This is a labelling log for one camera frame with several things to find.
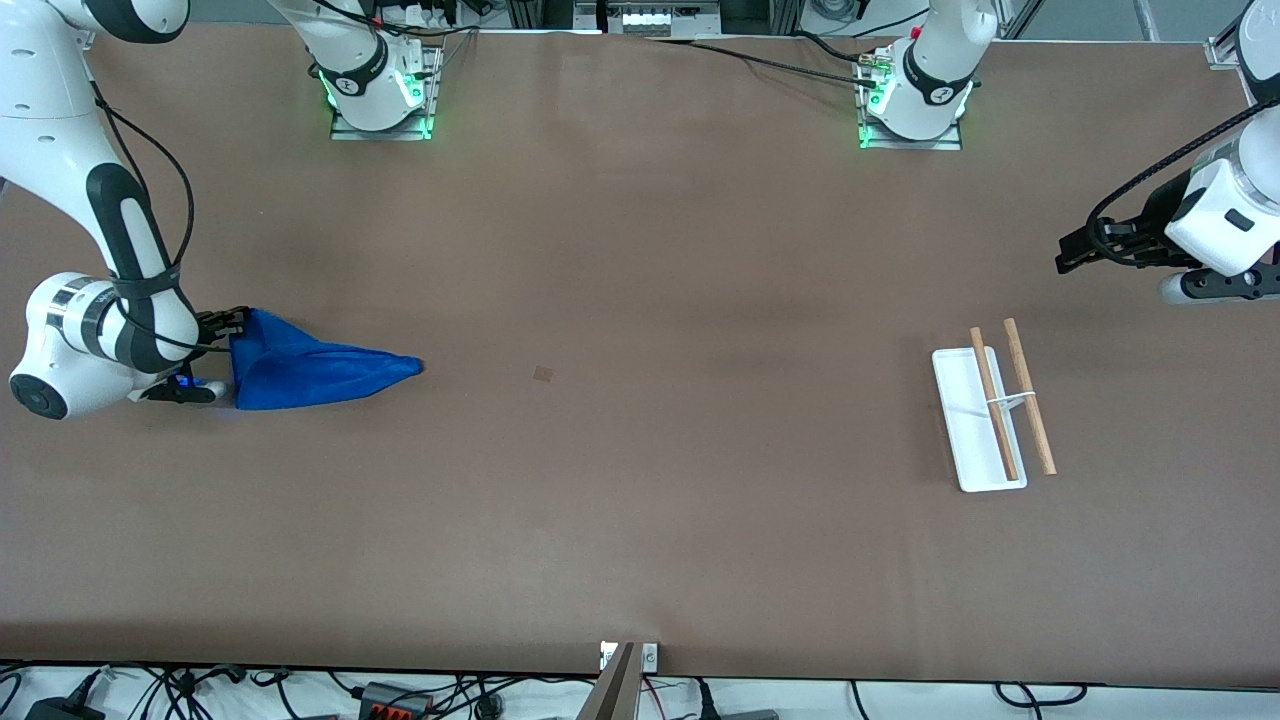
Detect blue cloth towel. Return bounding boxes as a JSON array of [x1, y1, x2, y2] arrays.
[[230, 308, 425, 412]]

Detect white rack base tray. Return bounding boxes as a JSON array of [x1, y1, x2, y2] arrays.
[[932, 346, 1028, 493]]

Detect black power strip orange plugs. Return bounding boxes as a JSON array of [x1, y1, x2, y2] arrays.
[[358, 682, 437, 720]]

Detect white socket strip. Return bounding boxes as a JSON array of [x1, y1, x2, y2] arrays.
[[604, 0, 723, 37]]

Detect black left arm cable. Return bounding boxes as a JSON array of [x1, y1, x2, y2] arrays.
[[1085, 98, 1280, 267]]

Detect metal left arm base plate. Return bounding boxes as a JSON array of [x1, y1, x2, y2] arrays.
[[857, 44, 964, 152]]

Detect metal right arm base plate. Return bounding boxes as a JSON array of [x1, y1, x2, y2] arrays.
[[330, 44, 443, 142]]

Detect black cable across table edge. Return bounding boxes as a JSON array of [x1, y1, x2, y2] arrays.
[[648, 30, 883, 89]]

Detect black looped floor cable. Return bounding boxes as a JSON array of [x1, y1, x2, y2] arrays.
[[994, 682, 1089, 708]]

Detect grey aluminium profile post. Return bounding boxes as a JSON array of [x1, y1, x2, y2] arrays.
[[575, 642, 643, 720]]

